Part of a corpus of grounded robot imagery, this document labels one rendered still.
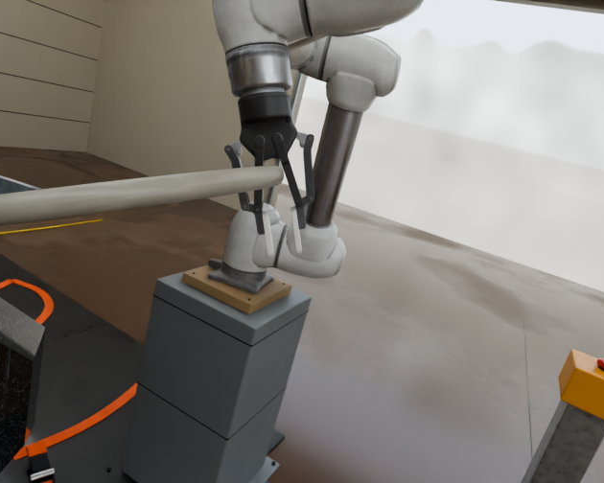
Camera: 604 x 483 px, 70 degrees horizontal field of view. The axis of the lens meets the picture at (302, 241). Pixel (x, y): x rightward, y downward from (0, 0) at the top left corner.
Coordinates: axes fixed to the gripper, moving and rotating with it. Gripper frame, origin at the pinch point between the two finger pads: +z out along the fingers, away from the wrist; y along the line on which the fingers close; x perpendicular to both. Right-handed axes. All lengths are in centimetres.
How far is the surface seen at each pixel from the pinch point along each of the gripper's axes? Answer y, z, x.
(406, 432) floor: -42, 135, -145
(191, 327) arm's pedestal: 37, 35, -66
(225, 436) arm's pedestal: 30, 70, -60
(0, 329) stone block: 79, 21, -43
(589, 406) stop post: -55, 45, -14
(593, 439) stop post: -56, 52, -15
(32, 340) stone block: 78, 28, -53
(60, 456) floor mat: 98, 83, -81
